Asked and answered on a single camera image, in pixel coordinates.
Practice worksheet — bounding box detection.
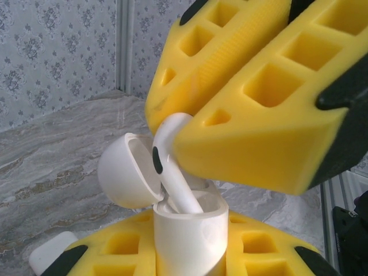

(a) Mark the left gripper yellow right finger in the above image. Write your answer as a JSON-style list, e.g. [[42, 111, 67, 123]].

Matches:
[[218, 211, 342, 276]]

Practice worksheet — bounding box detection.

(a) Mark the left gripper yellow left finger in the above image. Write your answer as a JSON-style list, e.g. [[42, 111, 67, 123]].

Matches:
[[57, 209, 158, 276]]

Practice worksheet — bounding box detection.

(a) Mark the white earbud charging case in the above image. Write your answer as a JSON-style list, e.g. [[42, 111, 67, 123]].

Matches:
[[97, 132, 230, 276], [28, 231, 79, 275]]

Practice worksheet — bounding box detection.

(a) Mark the white wireless earbud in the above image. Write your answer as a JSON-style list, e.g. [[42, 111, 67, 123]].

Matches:
[[151, 112, 205, 215]]

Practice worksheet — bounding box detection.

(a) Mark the wide aluminium base rail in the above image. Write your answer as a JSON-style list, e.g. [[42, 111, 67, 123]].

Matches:
[[320, 172, 336, 231]]

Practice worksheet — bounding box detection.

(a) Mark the aluminium corner post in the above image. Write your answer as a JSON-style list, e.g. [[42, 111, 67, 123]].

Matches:
[[116, 0, 132, 93]]

